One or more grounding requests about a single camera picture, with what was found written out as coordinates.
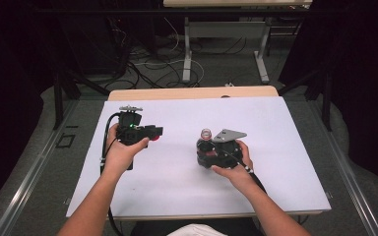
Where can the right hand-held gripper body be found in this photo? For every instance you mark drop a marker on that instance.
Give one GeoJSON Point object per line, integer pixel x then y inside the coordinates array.
{"type": "Point", "coordinates": [224, 152]}

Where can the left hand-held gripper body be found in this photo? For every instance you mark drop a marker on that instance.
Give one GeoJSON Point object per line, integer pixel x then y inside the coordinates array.
{"type": "Point", "coordinates": [129, 128]}

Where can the dark cola bottle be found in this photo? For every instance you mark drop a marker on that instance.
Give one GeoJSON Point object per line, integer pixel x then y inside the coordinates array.
{"type": "Point", "coordinates": [205, 150]}

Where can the red bottle cap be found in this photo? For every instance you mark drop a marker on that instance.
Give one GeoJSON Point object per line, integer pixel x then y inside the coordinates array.
{"type": "Point", "coordinates": [156, 137]}

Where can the person's right hand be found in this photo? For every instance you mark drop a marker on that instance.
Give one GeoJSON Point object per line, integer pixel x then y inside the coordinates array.
{"type": "Point", "coordinates": [238, 172]}

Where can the person's left hand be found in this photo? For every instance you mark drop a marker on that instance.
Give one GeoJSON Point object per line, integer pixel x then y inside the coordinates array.
{"type": "Point", "coordinates": [121, 154]}

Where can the white table mat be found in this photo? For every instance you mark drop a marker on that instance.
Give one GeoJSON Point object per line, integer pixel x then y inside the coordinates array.
{"type": "Point", "coordinates": [183, 183]}

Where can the person's white shirt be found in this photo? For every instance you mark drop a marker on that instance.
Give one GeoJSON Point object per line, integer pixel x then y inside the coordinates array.
{"type": "Point", "coordinates": [197, 230]}

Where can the black metal stand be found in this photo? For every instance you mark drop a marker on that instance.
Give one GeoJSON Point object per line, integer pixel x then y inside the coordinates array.
{"type": "Point", "coordinates": [318, 88]}
{"type": "Point", "coordinates": [62, 91]}

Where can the person's dark pants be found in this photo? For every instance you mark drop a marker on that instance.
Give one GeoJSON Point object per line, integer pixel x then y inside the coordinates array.
{"type": "Point", "coordinates": [147, 229]}

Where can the white desk with metal legs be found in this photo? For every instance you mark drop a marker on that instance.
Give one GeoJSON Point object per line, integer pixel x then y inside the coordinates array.
{"type": "Point", "coordinates": [226, 29]}

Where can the aluminium floor rail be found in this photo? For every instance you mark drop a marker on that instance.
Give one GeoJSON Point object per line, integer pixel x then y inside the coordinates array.
{"type": "Point", "coordinates": [347, 173]}
{"type": "Point", "coordinates": [29, 173]}

